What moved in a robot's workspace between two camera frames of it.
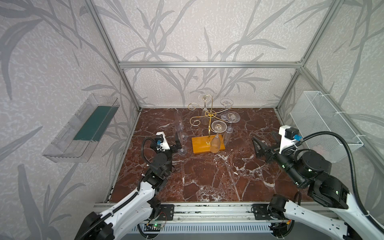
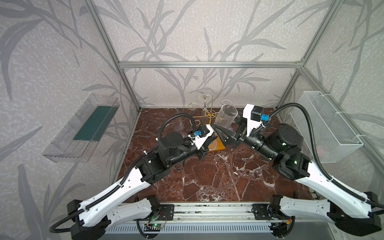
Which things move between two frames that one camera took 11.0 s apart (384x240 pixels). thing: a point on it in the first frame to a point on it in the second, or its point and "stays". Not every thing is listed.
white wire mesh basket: x=314 y=112 stays
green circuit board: x=157 y=225 stays
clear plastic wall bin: x=75 y=142 stays
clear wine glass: x=205 y=98 stays
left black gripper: x=169 y=147 to x=202 y=147
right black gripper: x=269 y=150 to x=238 y=137
